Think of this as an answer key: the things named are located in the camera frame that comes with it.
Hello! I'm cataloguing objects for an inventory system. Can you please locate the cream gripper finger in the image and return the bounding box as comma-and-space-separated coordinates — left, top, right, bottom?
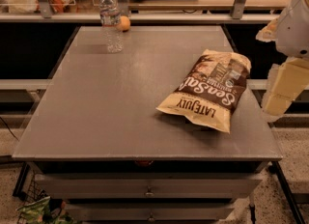
262, 57, 309, 116

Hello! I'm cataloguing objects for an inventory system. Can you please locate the brown Late July chip bag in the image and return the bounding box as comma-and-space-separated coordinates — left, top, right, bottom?
156, 49, 251, 133

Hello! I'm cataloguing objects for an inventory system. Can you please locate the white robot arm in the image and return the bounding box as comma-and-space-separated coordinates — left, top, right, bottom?
256, 0, 309, 121

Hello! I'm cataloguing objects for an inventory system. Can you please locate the clear plastic water bottle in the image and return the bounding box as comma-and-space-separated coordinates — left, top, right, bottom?
99, 0, 124, 53

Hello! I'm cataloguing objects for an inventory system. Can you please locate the green snack bag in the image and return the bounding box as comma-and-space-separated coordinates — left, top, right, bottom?
17, 197, 80, 224

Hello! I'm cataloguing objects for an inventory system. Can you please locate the red button under table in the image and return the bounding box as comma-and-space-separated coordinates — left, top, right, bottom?
134, 160, 153, 167

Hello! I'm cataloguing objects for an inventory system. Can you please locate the orange fruit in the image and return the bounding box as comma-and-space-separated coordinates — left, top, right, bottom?
117, 15, 130, 32

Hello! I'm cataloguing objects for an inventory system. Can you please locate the upper grey drawer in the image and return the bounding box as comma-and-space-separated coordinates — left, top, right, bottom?
35, 174, 262, 199

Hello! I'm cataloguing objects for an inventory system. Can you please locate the grey drawer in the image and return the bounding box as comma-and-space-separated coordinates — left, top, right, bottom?
35, 174, 262, 199
66, 203, 234, 222

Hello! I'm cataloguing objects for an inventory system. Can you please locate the lower grey drawer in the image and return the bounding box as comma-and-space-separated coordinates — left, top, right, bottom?
66, 203, 234, 222

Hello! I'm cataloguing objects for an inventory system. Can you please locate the black wire basket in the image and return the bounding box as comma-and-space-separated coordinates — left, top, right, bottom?
17, 174, 47, 224

